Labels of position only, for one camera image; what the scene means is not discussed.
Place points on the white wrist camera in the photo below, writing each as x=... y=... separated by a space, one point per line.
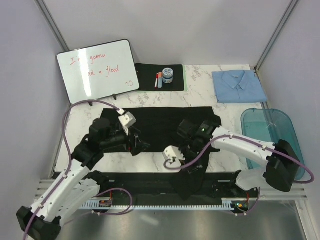
x=172 y=155
x=126 y=118

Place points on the light blue cable duct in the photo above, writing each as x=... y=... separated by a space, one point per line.
x=99 y=205

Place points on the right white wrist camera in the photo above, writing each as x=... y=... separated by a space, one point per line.
x=172 y=155

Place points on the black mat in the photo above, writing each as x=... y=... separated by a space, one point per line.
x=146 y=74

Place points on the blue lidded jar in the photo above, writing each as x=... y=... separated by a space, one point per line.
x=167 y=75

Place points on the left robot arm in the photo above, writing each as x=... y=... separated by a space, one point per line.
x=44 y=219

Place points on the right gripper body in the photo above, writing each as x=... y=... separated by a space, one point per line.
x=191 y=151

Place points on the teal transparent plastic bin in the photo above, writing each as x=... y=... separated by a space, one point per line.
x=270 y=125

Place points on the red marker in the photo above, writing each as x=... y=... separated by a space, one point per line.
x=156 y=81

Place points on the black long sleeve shirt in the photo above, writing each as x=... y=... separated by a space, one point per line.
x=158 y=127

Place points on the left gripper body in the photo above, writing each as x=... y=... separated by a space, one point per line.
x=129 y=145

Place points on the white dry erase board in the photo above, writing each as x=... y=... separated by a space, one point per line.
x=99 y=71

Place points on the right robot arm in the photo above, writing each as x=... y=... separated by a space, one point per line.
x=278 y=162

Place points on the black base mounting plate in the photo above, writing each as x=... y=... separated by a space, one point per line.
x=176 y=188

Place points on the folded blue shirt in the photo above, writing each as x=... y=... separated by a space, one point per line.
x=238 y=87

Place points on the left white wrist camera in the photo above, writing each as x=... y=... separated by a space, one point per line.
x=126 y=118

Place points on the aluminium rail frame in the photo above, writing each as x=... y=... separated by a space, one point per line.
x=297 y=193

